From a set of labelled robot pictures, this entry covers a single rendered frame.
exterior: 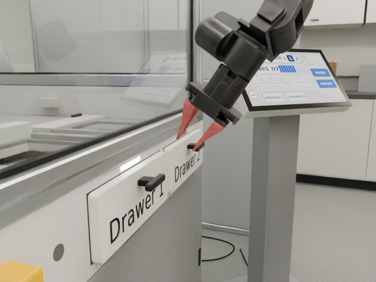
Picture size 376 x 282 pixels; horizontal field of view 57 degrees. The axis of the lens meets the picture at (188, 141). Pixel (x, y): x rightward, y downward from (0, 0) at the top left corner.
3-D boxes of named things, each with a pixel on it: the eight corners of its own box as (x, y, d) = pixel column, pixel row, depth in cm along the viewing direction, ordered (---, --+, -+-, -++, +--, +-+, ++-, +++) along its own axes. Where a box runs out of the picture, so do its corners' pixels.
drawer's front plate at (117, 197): (167, 198, 79) (167, 151, 76) (101, 266, 51) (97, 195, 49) (160, 197, 79) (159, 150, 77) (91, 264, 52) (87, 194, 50)
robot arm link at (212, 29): (290, 4, 52) (294, 40, 60) (238, -25, 58) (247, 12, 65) (233, 59, 52) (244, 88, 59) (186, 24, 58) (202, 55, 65)
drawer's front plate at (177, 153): (201, 163, 108) (201, 128, 106) (171, 194, 81) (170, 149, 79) (196, 163, 109) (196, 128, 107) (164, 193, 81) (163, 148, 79)
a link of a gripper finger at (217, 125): (176, 131, 66) (204, 90, 63) (207, 153, 65) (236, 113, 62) (165, 137, 59) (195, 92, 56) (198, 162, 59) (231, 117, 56)
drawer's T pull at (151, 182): (165, 179, 66) (165, 173, 66) (150, 193, 59) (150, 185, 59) (148, 178, 67) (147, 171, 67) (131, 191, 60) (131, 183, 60)
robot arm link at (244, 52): (262, 43, 52) (276, 54, 57) (231, 23, 56) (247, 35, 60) (235, 81, 54) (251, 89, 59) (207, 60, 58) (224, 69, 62)
